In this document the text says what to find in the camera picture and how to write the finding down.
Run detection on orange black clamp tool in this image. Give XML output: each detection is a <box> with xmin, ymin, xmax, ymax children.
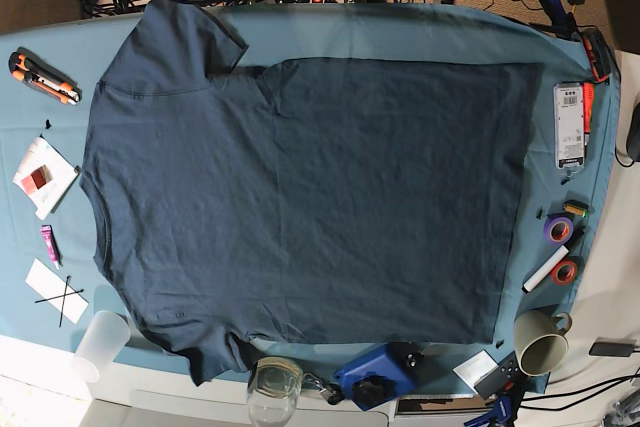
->
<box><xmin>581</xmin><ymin>27</ymin><xmax>611</xmax><ymax>82</ymax></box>

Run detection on translucent plastic cup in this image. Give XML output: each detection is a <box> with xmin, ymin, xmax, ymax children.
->
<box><xmin>71</xmin><ymin>311</ymin><xmax>131</xmax><ymax>383</ymax></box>

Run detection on white paper packet red square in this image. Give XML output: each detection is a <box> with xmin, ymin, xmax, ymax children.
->
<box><xmin>12</xmin><ymin>137</ymin><xmax>79</xmax><ymax>220</ymax></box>

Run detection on beige ceramic mug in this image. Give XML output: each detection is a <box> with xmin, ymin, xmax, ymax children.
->
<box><xmin>513</xmin><ymin>310</ymin><xmax>573</xmax><ymax>377</ymax></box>

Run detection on black power adapter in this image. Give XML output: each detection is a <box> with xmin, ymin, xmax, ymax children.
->
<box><xmin>589</xmin><ymin>339</ymin><xmax>639</xmax><ymax>358</ymax></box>

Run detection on white paper card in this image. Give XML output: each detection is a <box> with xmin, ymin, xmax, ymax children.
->
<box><xmin>25</xmin><ymin>259</ymin><xmax>89</xmax><ymax>324</ymax></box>

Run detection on blue clamp bottom edge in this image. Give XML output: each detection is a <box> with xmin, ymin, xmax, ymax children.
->
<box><xmin>463</xmin><ymin>381</ymin><xmax>527</xmax><ymax>427</ymax></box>

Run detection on red tape roll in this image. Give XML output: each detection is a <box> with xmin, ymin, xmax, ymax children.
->
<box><xmin>550</xmin><ymin>258</ymin><xmax>579</xmax><ymax>286</ymax></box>

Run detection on blue clamp at table corner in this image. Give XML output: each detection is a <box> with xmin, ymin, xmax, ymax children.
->
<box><xmin>530</xmin><ymin>0</ymin><xmax>579</xmax><ymax>40</ymax></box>

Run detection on clear drinking glass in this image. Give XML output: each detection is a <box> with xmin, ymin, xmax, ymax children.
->
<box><xmin>247</xmin><ymin>357</ymin><xmax>304</xmax><ymax>426</ymax></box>

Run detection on small purple tube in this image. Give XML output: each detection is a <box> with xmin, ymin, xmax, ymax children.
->
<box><xmin>40</xmin><ymin>225</ymin><xmax>61</xmax><ymax>270</ymax></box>

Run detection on purple tape roll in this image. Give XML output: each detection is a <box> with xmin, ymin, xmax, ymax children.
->
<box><xmin>543</xmin><ymin>214</ymin><xmax>574</xmax><ymax>245</ymax></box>

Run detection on orange red pen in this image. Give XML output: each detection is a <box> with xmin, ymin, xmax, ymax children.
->
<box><xmin>582</xmin><ymin>82</ymin><xmax>595</xmax><ymax>146</ymax></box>

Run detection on white marker pen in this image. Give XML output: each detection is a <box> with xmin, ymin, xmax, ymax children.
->
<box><xmin>522</xmin><ymin>245</ymin><xmax>570</xmax><ymax>293</ymax></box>

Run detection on white paper note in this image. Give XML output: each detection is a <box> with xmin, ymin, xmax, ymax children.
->
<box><xmin>453</xmin><ymin>350</ymin><xmax>498</xmax><ymax>390</ymax></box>

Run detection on blue box with black knob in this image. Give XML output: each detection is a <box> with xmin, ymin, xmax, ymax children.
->
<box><xmin>333</xmin><ymin>342</ymin><xmax>423</xmax><ymax>411</ymax></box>

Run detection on orange black utility knife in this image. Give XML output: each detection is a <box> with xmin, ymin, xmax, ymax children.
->
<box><xmin>8</xmin><ymin>51</ymin><xmax>81</xmax><ymax>105</ymax></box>

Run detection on black remote control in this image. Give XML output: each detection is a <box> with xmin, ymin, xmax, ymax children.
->
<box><xmin>474</xmin><ymin>352</ymin><xmax>521</xmax><ymax>399</ymax></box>

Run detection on dark blue T-shirt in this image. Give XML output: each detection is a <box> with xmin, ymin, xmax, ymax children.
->
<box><xmin>80</xmin><ymin>0</ymin><xmax>543</xmax><ymax>384</ymax></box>

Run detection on small metal padlock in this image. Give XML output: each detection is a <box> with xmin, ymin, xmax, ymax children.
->
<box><xmin>303</xmin><ymin>373</ymin><xmax>345</xmax><ymax>406</ymax></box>

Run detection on black hairpin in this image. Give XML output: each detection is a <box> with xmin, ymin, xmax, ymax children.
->
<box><xmin>58</xmin><ymin>275</ymin><xmax>71</xmax><ymax>328</ymax></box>
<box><xmin>34</xmin><ymin>289</ymin><xmax>84</xmax><ymax>304</ymax></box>

